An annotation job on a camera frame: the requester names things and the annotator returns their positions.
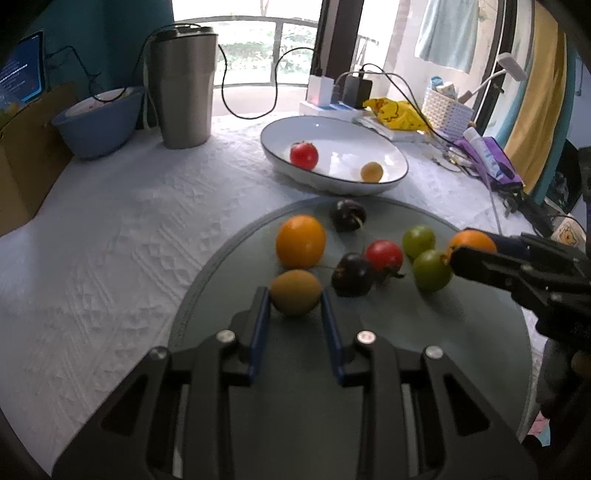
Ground balcony railing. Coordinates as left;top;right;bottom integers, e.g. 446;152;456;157
173;16;379;88

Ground large orange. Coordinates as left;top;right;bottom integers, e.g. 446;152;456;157
276;215;327;270

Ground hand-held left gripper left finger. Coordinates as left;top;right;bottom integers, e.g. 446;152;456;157
52;286;273;480

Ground stainless steel tumbler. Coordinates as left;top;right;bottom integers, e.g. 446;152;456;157
147;25;219;149

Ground dark purple cherry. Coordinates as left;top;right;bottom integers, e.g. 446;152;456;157
331;252;375;297

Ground teal curtain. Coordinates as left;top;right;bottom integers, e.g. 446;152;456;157
0;0;175;100

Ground black cable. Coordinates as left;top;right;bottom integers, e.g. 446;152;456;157
44;31;155;131
216;44;320;121
358;62;460;145

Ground red cherry tomato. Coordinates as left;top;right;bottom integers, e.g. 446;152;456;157
365;239;407;280
290;141;320;170

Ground white charger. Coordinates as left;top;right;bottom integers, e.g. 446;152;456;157
308;75;334;106

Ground white woven basket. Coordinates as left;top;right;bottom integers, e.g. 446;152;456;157
422;87;474;138

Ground cardboard box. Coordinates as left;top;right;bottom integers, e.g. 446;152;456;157
0;83;81;236

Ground black charger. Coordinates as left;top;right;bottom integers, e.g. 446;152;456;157
342;74;373;109

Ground dark plum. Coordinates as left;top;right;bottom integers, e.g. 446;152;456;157
329;199;368;233

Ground blue plastic bowl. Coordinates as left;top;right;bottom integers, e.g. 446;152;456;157
51;86;146;160

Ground white bear mug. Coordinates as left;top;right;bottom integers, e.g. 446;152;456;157
551;215;587;251

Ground grey round tray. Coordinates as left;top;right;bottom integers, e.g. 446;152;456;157
167;196;546;480

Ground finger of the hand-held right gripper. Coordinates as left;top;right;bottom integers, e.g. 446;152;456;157
463;227;526;258
449;246;546;297

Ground purple pouch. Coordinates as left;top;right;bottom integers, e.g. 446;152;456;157
455;136;525;190

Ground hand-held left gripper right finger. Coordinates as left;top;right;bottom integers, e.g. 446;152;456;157
321;290;539;480

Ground small orange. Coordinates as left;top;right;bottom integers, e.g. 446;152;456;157
447;230;498;266

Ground white paper packet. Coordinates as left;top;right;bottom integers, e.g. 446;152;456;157
355;115;431;140

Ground white gooseneck lamp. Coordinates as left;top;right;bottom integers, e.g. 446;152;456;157
457;52;527;104

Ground yellow curtain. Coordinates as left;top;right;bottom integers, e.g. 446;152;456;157
503;4;568;195

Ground light blue hanging towel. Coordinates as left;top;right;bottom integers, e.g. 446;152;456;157
414;0;478;72

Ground green grape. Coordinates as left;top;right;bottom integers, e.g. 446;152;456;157
402;224;437;259
412;249;453;293

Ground white bowl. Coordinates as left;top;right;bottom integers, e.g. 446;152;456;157
67;88;134;117

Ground bottles in basket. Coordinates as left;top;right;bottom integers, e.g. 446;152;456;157
431;76;458;100

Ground white oval plate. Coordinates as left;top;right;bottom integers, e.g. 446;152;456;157
260;115;410;195

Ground yellow plastic bag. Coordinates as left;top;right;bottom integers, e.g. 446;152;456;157
363;97;432;132

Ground white power strip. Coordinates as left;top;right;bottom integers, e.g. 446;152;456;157
299;100;375;123

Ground white tube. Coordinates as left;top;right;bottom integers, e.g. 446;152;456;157
463;127;506;181

